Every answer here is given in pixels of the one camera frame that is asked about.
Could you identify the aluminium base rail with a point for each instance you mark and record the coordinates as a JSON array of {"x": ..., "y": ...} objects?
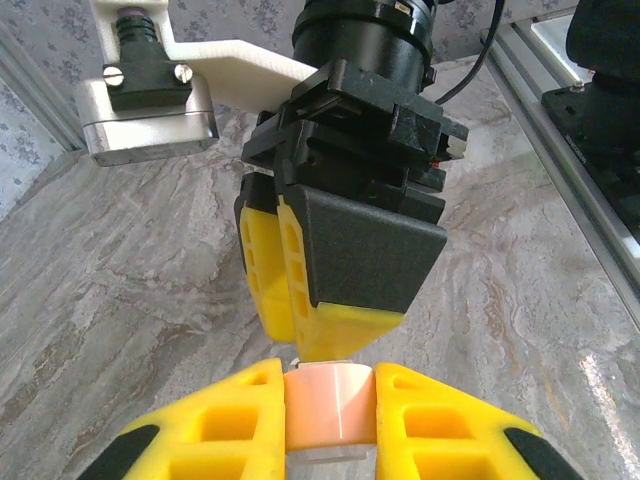
[{"x": 550, "y": 145}]

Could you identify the aluminium corner post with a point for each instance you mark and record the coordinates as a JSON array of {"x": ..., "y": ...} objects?
[{"x": 50, "y": 112}]

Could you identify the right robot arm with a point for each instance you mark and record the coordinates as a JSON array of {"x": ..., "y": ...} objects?
[{"x": 610, "y": 35}]

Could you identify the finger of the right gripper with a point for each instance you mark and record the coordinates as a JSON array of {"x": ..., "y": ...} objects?
[
  {"x": 260, "y": 250},
  {"x": 365, "y": 260}
]

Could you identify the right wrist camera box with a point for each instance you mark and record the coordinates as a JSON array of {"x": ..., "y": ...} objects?
[{"x": 145, "y": 130}]

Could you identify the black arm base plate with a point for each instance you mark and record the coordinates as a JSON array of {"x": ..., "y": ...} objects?
[{"x": 600, "y": 130}]

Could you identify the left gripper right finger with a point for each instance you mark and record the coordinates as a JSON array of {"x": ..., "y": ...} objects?
[{"x": 450, "y": 435}]

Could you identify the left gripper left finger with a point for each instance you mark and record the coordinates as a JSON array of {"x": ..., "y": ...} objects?
[{"x": 225, "y": 430}]

